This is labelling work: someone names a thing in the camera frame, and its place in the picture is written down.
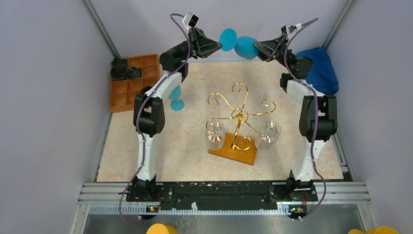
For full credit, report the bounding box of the blue wine glass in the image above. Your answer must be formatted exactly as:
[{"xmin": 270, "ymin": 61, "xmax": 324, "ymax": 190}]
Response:
[
  {"xmin": 168, "ymin": 85, "xmax": 185, "ymax": 111},
  {"xmin": 219, "ymin": 28, "xmax": 259, "ymax": 60}
]

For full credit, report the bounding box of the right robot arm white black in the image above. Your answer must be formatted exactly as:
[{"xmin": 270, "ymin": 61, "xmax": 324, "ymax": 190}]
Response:
[{"xmin": 253, "ymin": 33, "xmax": 338, "ymax": 194}]

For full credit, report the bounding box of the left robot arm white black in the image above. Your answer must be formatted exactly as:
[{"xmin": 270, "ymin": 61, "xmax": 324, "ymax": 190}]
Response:
[{"xmin": 128, "ymin": 27, "xmax": 222, "ymax": 196}]

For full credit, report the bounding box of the clear wine glass right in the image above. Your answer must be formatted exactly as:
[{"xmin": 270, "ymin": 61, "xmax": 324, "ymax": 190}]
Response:
[{"xmin": 255, "ymin": 121, "xmax": 282, "ymax": 150}]

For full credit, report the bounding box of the clear wine glass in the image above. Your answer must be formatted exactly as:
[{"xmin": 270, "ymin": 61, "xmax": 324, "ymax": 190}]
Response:
[
  {"xmin": 205, "ymin": 120, "xmax": 225, "ymax": 150},
  {"xmin": 255, "ymin": 121, "xmax": 282, "ymax": 150}
]

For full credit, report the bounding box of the clear wine glass left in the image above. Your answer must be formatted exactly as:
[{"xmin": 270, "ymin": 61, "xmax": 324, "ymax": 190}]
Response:
[{"xmin": 205, "ymin": 120, "xmax": 225, "ymax": 150}]

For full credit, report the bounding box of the orange wooden rack base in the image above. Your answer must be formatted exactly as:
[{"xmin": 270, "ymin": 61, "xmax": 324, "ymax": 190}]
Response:
[{"xmin": 208, "ymin": 133, "xmax": 257, "ymax": 165}]

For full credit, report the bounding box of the blue folded cloth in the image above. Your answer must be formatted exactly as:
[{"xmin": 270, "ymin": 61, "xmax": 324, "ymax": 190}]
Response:
[{"xmin": 297, "ymin": 47, "xmax": 339, "ymax": 95}]

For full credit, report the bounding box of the dark object in tray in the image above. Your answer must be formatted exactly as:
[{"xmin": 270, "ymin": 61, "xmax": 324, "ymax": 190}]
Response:
[{"xmin": 110, "ymin": 58, "xmax": 142, "ymax": 81}]

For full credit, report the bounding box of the orange compartment tray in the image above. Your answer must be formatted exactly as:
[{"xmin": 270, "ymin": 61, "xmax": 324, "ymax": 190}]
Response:
[{"xmin": 109, "ymin": 54, "xmax": 160, "ymax": 113}]

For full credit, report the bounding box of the yellow object bottom centre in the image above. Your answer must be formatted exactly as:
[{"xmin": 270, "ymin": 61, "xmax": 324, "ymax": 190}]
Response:
[{"xmin": 146, "ymin": 223, "xmax": 178, "ymax": 234}]

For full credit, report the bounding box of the yellow object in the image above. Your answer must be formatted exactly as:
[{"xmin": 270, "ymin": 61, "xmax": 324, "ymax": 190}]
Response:
[
  {"xmin": 146, "ymin": 223, "xmax": 178, "ymax": 234},
  {"xmin": 348, "ymin": 226, "xmax": 399, "ymax": 234}
]

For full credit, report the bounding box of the yellow object bottom right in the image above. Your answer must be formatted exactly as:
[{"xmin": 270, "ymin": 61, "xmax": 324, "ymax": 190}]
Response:
[{"xmin": 348, "ymin": 226, "xmax": 399, "ymax": 234}]

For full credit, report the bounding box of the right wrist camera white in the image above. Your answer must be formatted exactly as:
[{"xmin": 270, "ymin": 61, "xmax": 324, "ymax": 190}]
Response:
[{"xmin": 282, "ymin": 23, "xmax": 302, "ymax": 37}]

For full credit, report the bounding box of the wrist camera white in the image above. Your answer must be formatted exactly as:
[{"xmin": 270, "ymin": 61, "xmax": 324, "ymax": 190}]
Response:
[
  {"xmin": 182, "ymin": 12, "xmax": 199, "ymax": 30},
  {"xmin": 282, "ymin": 23, "xmax": 302, "ymax": 37}
]

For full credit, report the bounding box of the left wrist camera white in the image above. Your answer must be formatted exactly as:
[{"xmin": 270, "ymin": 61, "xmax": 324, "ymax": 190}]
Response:
[{"xmin": 182, "ymin": 12, "xmax": 199, "ymax": 30}]

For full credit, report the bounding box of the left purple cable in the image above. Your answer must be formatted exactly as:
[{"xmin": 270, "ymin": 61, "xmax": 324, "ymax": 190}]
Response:
[{"xmin": 117, "ymin": 13, "xmax": 194, "ymax": 225}]

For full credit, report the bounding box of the gold wire glass rack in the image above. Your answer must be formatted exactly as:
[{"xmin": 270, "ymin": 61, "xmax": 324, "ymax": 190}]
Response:
[{"xmin": 205, "ymin": 83, "xmax": 277, "ymax": 148}]

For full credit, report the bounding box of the aluminium frame rail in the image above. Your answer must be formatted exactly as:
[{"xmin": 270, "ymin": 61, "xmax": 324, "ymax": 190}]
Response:
[{"xmin": 71, "ymin": 181, "xmax": 377, "ymax": 234}]

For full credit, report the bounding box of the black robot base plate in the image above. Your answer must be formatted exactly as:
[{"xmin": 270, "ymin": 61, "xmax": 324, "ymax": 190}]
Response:
[{"xmin": 126, "ymin": 179, "xmax": 318, "ymax": 211}]

